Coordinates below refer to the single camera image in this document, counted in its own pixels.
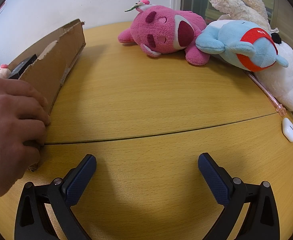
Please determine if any person's left hand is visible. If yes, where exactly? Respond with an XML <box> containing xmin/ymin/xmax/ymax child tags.
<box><xmin>0</xmin><ymin>79</ymin><xmax>50</xmax><ymax>197</ymax></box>

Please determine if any white earbuds case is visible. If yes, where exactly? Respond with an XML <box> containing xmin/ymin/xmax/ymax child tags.
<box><xmin>282</xmin><ymin>118</ymin><xmax>293</xmax><ymax>142</ymax></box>

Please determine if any pink transparent pen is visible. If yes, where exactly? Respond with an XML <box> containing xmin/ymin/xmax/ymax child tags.
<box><xmin>244</xmin><ymin>70</ymin><xmax>286</xmax><ymax>117</ymax></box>

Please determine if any white panda plush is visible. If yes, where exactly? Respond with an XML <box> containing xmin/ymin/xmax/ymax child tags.
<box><xmin>254</xmin><ymin>33</ymin><xmax>293</xmax><ymax>112</ymax></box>

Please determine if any black rectangular box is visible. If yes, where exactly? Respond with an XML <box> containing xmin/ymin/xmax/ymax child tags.
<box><xmin>8</xmin><ymin>54</ymin><xmax>37</xmax><ymax>80</ymax></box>

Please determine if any pink pig plush teal green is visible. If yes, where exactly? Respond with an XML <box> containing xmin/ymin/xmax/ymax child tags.
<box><xmin>0</xmin><ymin>64</ymin><xmax>11</xmax><ymax>79</ymax></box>

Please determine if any brown cardboard box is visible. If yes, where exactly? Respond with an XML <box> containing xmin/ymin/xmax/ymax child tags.
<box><xmin>8</xmin><ymin>19</ymin><xmax>86</xmax><ymax>114</ymax></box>

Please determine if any light blue plush toy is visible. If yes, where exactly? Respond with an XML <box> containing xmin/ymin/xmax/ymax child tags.
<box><xmin>195</xmin><ymin>20</ymin><xmax>289</xmax><ymax>72</ymax></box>

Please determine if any cream bunny plush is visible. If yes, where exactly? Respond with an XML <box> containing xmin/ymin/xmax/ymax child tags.
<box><xmin>209</xmin><ymin>0</ymin><xmax>271</xmax><ymax>33</ymax></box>

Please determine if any pink strawberry bear plush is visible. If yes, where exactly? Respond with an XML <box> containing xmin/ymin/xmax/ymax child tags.
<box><xmin>118</xmin><ymin>0</ymin><xmax>210</xmax><ymax>66</ymax></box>

